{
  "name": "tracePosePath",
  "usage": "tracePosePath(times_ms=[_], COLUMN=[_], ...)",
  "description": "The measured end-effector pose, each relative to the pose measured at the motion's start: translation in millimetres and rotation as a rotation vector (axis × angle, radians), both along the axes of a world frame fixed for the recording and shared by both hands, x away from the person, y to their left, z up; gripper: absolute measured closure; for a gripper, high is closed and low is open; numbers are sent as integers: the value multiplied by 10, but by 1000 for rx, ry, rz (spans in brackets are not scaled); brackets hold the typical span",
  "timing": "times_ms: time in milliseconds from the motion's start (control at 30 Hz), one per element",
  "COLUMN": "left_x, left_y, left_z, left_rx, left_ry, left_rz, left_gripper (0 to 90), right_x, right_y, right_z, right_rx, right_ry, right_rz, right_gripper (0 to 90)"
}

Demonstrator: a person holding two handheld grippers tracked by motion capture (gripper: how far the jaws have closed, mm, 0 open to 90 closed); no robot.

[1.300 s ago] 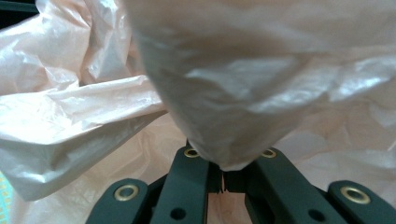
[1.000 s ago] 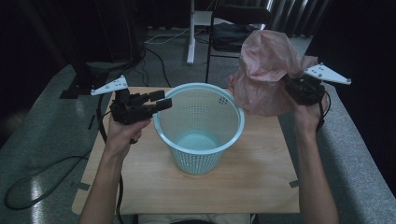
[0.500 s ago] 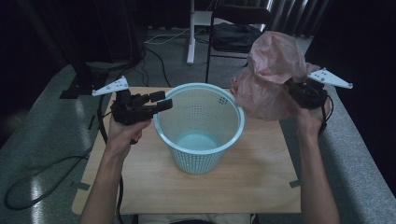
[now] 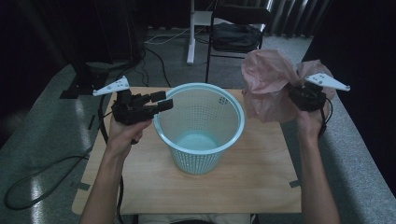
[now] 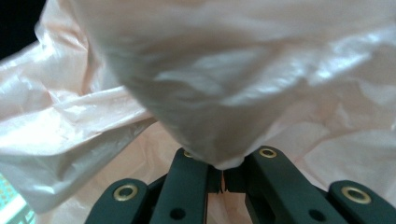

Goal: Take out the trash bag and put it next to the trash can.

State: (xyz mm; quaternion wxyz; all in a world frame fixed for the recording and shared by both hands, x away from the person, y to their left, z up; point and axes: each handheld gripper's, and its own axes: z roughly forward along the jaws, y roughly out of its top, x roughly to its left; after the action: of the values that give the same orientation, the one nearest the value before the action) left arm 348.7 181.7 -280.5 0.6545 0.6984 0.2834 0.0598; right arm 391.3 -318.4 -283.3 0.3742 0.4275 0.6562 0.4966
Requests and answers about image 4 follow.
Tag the person's right hand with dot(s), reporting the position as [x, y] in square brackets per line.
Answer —
[309, 123]

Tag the black stand base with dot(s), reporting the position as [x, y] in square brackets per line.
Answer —
[82, 82]

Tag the white metal stand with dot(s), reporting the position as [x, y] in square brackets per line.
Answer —
[191, 46]

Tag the person's left hand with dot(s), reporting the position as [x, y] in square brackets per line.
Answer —
[123, 137]

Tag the grey curtain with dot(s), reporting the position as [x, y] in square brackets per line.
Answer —
[289, 17]

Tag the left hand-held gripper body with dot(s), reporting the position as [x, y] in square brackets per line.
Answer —
[130, 110]

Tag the dark bag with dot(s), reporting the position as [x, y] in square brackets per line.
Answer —
[236, 37]

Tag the black folding chair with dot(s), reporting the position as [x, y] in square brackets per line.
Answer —
[239, 14]

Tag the light blue mesh basket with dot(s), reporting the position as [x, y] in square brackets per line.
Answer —
[199, 124]

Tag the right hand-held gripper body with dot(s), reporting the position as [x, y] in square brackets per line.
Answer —
[308, 96]

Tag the grey tape strip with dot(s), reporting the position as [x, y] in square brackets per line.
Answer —
[294, 183]
[82, 186]

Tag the pink plastic bag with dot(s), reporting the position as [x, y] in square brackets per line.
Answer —
[267, 81]

